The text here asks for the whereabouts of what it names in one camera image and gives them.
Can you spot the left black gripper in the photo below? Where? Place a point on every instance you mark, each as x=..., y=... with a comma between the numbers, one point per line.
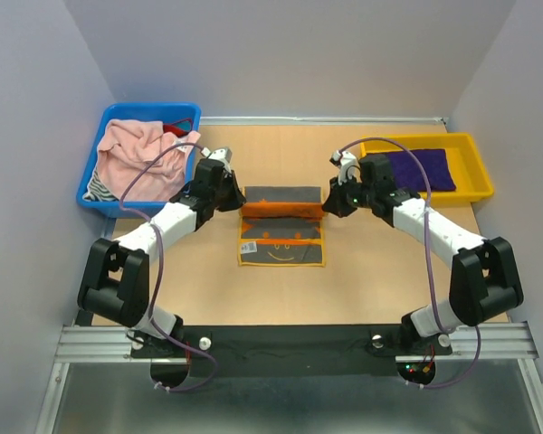
x=236, y=200

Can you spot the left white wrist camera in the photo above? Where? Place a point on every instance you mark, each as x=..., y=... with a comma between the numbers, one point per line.
x=222, y=154

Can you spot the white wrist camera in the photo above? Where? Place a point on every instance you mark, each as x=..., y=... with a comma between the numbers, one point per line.
x=345, y=162
x=222, y=154

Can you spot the pink towel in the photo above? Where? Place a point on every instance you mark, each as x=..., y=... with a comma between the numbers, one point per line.
x=139, y=163

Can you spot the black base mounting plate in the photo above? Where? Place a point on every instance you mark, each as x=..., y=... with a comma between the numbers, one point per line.
x=290, y=351

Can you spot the blue plastic bin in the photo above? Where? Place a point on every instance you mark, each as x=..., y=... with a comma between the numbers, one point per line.
x=142, y=111

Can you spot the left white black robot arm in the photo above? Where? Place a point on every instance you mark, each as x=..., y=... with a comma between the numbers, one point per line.
x=115, y=282

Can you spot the orange towel with grey spots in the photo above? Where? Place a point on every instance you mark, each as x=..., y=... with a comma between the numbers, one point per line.
x=282, y=226

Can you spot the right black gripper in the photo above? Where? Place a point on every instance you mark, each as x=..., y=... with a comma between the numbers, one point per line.
x=337, y=202

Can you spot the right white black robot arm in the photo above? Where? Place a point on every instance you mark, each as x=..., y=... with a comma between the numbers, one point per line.
x=484, y=280

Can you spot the grey white striped towel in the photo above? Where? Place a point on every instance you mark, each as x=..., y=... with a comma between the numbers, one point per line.
x=97, y=191

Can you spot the red teal towel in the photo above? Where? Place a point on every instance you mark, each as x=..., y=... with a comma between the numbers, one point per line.
x=180, y=128

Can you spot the yellow plastic tray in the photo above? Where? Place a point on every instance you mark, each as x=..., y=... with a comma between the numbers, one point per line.
x=464, y=164

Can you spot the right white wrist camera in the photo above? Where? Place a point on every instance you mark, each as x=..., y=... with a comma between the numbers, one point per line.
x=345, y=162

